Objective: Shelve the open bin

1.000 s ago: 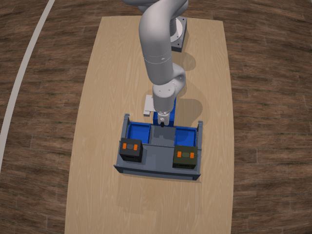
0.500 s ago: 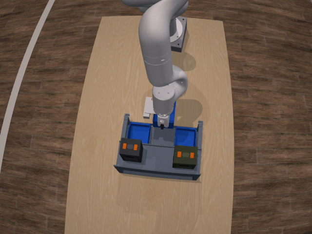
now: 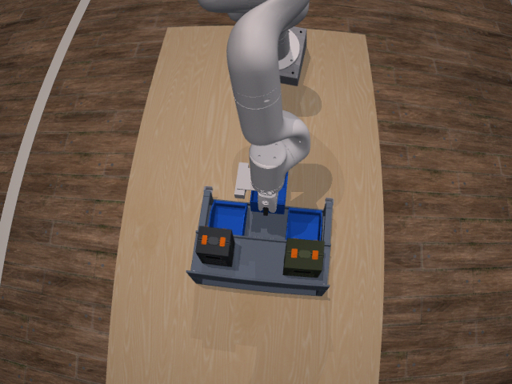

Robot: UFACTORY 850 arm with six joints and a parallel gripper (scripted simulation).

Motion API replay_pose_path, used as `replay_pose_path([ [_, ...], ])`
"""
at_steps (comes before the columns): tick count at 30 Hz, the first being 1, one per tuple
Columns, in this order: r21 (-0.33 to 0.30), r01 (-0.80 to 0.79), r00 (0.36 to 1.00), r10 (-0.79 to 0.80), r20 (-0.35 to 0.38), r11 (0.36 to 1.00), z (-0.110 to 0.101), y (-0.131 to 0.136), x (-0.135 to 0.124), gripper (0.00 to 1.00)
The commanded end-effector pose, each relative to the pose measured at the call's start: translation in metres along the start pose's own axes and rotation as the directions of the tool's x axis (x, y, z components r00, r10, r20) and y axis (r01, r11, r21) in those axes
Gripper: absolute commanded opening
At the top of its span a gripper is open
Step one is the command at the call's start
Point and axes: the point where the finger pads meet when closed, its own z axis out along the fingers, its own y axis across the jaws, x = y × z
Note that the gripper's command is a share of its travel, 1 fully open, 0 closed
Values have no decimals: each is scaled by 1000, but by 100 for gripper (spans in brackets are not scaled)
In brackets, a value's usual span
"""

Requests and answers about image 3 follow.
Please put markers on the black tool case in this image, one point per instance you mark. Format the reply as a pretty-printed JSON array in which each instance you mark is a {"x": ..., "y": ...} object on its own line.
[{"x": 215, "y": 246}]

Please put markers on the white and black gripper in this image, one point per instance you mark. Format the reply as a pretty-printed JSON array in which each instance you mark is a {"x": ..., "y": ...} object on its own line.
[{"x": 267, "y": 203}]

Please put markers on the dark green tool case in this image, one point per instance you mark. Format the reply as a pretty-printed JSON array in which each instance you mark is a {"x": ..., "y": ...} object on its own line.
[{"x": 303, "y": 258}]

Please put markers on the blue bin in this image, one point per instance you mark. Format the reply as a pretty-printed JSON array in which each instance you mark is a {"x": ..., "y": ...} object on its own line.
[
  {"x": 281, "y": 199},
  {"x": 229, "y": 215},
  {"x": 304, "y": 225}
]

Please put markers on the grey shelf rack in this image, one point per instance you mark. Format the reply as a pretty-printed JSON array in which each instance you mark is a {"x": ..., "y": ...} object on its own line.
[{"x": 259, "y": 257}]

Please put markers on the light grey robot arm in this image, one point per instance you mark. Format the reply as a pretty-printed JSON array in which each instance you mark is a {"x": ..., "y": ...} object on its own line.
[{"x": 257, "y": 49}]

